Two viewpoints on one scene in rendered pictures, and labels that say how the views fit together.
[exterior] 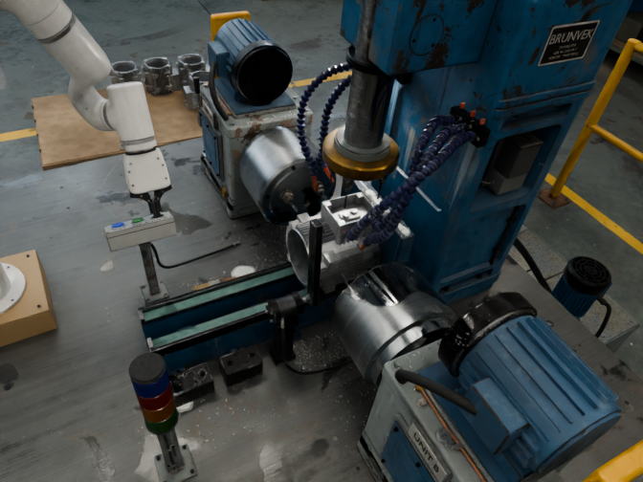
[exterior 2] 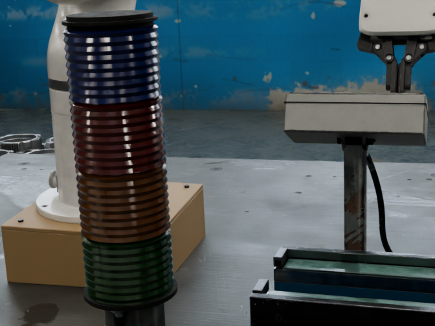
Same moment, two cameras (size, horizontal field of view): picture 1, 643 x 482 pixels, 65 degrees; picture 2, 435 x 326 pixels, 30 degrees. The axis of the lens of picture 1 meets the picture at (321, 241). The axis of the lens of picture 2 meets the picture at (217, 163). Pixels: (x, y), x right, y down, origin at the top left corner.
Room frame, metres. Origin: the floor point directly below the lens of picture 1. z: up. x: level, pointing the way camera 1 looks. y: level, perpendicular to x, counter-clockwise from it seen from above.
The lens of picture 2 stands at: (0.15, -0.17, 1.25)
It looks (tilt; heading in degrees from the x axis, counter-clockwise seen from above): 15 degrees down; 50
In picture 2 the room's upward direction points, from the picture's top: 3 degrees counter-clockwise
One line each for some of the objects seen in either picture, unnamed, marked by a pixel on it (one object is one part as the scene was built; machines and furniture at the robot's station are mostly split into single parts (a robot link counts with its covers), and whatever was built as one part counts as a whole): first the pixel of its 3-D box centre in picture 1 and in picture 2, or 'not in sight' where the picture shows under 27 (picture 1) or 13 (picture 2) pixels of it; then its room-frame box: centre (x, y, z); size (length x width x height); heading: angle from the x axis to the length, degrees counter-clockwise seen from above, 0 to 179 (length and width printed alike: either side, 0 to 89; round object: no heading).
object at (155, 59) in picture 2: (149, 376); (113, 62); (0.44, 0.27, 1.19); 0.06 x 0.06 x 0.04
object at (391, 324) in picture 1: (401, 335); not in sight; (0.70, -0.21, 1.04); 0.41 x 0.25 x 0.25; 32
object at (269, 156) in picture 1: (280, 166); not in sight; (1.28, 0.15, 1.04); 0.37 x 0.25 x 0.25; 32
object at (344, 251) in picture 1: (332, 247); not in sight; (0.98, -0.03, 1.01); 0.20 x 0.19 x 0.19; 121
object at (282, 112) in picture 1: (252, 141); not in sight; (1.49, 0.28, 0.99); 0.35 x 0.31 x 0.37; 32
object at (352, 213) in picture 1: (349, 218); not in sight; (1.00, -0.07, 1.11); 0.12 x 0.11 x 0.07; 121
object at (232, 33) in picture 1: (237, 92); not in sight; (1.50, 0.33, 1.16); 0.33 x 0.26 x 0.42; 32
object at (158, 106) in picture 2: (153, 389); (118, 130); (0.44, 0.27, 1.14); 0.06 x 0.06 x 0.04
